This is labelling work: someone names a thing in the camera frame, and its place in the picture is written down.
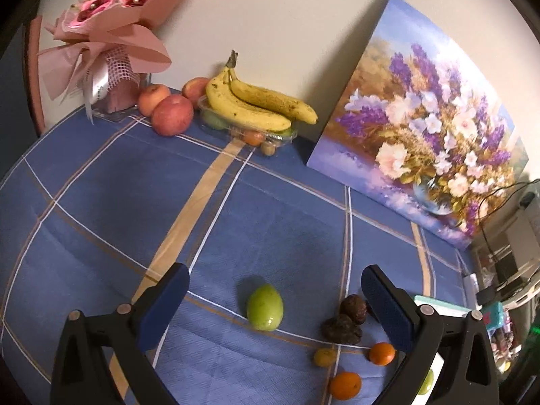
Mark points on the small yellow round fruit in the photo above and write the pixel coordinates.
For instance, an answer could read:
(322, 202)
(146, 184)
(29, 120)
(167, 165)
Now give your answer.
(325, 357)

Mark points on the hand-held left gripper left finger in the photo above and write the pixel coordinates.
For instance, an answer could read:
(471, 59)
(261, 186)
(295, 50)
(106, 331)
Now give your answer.
(162, 308)

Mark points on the small orange fruit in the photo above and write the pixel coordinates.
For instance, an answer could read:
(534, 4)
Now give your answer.
(254, 138)

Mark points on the red yellow apple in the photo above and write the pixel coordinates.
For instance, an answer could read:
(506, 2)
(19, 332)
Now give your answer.
(194, 87)

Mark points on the small orange tangerine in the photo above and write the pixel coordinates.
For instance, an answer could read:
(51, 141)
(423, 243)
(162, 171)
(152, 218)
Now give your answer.
(345, 386)
(382, 353)

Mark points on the green mango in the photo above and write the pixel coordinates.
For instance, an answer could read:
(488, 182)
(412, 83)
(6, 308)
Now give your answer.
(265, 308)

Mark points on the white tray with teal rim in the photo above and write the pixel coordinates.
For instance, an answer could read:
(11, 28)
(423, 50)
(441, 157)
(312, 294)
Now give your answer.
(443, 306)

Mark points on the clear plastic fruit container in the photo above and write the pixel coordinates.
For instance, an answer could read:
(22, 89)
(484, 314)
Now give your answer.
(219, 128)

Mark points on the clear glass vase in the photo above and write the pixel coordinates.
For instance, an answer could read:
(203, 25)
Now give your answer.
(122, 102)

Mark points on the small red apple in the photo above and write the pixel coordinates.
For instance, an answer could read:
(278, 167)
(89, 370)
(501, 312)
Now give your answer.
(152, 98)

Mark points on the green round fruit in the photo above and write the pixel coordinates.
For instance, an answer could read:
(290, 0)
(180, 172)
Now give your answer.
(426, 382)

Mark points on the flower painting canvas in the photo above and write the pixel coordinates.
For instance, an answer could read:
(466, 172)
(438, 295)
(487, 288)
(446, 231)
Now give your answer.
(422, 126)

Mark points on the small brown round fruit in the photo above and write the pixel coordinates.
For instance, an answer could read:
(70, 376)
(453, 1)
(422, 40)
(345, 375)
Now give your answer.
(268, 148)

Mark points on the dark wrinkled passion fruit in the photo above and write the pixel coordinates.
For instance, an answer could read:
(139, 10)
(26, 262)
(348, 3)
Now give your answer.
(353, 309)
(341, 330)

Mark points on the white power strip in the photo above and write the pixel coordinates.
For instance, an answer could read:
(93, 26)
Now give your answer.
(470, 282)

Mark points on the pink wrapped flower bouquet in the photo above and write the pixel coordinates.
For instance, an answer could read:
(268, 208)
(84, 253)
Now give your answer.
(118, 21)

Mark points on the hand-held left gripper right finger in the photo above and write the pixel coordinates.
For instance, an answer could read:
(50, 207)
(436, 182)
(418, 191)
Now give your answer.
(386, 308)

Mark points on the teal box with red patch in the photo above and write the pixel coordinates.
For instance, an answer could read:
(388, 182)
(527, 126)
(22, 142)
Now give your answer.
(493, 316)

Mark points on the blue plaid tablecloth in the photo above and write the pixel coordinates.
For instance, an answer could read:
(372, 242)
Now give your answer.
(126, 219)

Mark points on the yellow banana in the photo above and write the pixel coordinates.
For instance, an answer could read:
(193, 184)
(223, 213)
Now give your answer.
(236, 112)
(274, 101)

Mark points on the large red apple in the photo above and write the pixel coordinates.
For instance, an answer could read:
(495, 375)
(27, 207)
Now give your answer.
(172, 114)

